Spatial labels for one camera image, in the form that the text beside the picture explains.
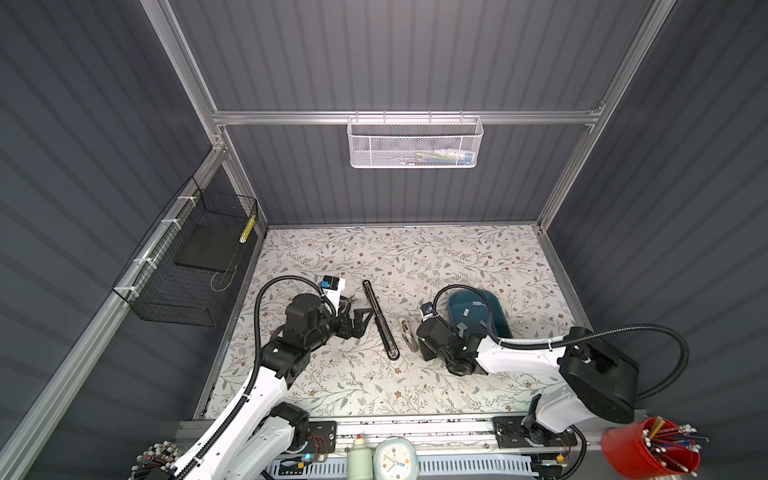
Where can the teal plastic tray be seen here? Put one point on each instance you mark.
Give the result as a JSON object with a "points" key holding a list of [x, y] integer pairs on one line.
{"points": [[469, 313]]}

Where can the red pencil cup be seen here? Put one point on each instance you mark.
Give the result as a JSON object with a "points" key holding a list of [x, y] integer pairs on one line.
{"points": [[653, 448]]}

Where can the black pliers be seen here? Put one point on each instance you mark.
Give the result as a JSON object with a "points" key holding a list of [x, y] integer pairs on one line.
{"points": [[351, 300]]}

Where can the black wire basket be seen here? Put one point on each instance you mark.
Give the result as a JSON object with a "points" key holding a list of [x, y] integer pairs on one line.
{"points": [[157, 290]]}

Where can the yellow marker in basket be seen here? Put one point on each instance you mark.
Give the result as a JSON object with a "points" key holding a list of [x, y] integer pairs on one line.
{"points": [[247, 230]]}

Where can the white wire mesh basket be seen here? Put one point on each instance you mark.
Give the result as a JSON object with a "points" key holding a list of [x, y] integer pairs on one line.
{"points": [[414, 141]]}

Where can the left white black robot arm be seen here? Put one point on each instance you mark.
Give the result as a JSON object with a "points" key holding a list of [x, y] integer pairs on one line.
{"points": [[259, 424]]}

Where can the clear cup of pens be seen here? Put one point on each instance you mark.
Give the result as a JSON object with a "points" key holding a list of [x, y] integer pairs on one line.
{"points": [[156, 462]]}

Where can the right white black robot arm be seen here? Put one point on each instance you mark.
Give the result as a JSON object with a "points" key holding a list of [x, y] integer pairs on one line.
{"points": [[594, 379]]}

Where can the pale green glue bottle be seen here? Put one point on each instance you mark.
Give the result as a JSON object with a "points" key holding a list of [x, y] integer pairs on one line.
{"points": [[359, 461]]}

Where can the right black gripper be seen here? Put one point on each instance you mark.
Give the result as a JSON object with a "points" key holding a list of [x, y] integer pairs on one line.
{"points": [[425, 351]]}

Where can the mint analog clock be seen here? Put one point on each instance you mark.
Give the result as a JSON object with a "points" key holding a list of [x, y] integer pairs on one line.
{"points": [[395, 459]]}

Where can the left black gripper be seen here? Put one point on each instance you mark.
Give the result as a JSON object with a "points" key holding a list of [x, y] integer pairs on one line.
{"points": [[356, 328]]}

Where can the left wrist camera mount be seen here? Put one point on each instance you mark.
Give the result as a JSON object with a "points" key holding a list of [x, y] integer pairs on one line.
{"points": [[332, 289]]}

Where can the black notebook in basket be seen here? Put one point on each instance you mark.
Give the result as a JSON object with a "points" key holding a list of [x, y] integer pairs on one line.
{"points": [[211, 248]]}

